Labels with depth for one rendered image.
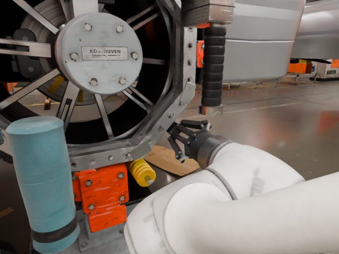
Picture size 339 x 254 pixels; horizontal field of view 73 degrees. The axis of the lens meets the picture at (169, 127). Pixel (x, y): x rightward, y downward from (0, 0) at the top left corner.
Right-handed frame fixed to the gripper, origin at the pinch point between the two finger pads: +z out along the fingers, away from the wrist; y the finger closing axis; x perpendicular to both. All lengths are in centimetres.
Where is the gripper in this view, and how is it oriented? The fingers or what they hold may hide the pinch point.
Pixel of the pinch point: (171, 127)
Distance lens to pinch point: 69.2
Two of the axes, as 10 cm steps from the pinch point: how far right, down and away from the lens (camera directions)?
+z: -4.5, -2.8, 8.5
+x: -6.3, -5.7, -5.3
